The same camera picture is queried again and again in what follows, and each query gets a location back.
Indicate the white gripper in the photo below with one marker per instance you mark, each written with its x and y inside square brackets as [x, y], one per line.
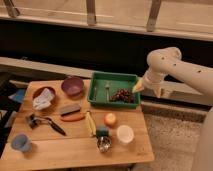
[151, 80]

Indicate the white towel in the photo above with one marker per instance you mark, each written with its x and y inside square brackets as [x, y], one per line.
[43, 100]

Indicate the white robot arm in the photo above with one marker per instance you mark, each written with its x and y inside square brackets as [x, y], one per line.
[167, 61]

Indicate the dark grapes bunch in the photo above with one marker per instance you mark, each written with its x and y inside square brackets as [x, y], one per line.
[123, 95]

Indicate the green plastic tray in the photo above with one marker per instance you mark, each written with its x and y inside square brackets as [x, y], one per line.
[97, 93]

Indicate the green fork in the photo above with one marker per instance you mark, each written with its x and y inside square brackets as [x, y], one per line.
[107, 88]

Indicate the orange fruit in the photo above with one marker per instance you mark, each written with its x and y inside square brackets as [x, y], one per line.
[110, 119]

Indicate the white plastic cup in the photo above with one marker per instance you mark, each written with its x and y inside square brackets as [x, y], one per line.
[125, 134]

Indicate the green sponge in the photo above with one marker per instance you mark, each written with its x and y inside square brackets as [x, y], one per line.
[102, 131]

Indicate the purple bowl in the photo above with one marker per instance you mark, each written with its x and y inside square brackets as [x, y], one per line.
[72, 86]

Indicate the orange carrot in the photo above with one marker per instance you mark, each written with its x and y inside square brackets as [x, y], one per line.
[72, 118]

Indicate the grey brush block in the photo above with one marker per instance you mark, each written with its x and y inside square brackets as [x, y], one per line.
[69, 109]

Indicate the red-brown bowl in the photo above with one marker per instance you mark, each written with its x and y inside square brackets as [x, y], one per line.
[38, 92]

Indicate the blue cloth at left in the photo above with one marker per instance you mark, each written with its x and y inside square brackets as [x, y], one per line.
[18, 96]

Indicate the blue cup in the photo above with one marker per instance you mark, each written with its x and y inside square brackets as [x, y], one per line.
[21, 143]

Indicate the black-handled peeler tool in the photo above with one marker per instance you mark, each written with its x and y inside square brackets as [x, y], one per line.
[35, 120]

